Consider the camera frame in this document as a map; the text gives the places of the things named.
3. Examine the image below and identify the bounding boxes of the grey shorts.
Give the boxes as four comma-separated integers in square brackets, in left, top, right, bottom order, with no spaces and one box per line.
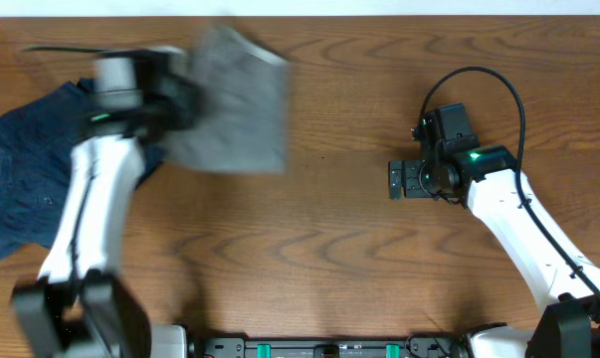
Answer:
[162,25,292,174]

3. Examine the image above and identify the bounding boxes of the folded navy blue shorts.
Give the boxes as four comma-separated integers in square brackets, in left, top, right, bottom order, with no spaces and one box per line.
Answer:
[0,78,166,264]

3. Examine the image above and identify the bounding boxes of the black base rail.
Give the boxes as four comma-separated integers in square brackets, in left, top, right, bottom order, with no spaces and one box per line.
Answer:
[149,322,534,358]

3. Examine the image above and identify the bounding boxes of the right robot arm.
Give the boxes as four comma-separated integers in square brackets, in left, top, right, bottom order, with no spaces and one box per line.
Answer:
[388,103,600,357]

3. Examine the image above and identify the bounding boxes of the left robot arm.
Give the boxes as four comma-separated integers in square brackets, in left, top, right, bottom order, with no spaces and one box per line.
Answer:
[11,46,201,358]

